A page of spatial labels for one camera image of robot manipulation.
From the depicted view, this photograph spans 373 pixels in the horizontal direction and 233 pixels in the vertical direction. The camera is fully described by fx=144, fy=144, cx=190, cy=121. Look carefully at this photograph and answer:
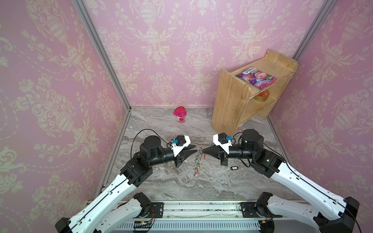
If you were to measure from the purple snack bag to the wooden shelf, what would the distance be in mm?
14

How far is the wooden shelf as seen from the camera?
2.33 feet

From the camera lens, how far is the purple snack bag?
28.1 inches
